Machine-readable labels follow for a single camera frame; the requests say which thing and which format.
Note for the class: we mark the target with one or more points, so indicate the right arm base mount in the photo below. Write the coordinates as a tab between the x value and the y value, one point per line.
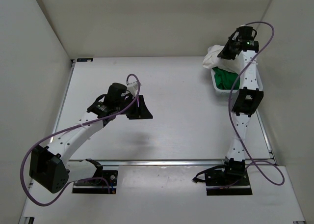
225	182

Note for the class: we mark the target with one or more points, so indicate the green t shirt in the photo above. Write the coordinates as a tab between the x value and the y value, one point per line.
223	79

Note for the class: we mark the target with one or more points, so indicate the aluminium table rail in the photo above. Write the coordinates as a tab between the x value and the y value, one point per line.
160	162

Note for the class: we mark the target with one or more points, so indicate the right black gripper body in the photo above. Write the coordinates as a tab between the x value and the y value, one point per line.
232	43

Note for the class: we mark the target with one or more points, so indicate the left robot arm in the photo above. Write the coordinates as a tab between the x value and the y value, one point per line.
50	165

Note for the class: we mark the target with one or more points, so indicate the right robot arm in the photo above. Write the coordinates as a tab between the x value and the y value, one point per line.
243	47

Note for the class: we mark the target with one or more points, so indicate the white t shirt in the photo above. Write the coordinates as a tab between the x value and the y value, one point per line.
212	60

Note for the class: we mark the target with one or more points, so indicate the black label sticker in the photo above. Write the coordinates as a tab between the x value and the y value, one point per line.
84	60

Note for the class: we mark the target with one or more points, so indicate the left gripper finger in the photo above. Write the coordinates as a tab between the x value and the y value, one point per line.
142	108
145	115

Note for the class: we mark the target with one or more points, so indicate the white plastic basket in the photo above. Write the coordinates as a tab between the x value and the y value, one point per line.
218	91

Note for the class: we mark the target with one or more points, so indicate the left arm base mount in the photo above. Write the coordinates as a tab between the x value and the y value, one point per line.
103	181

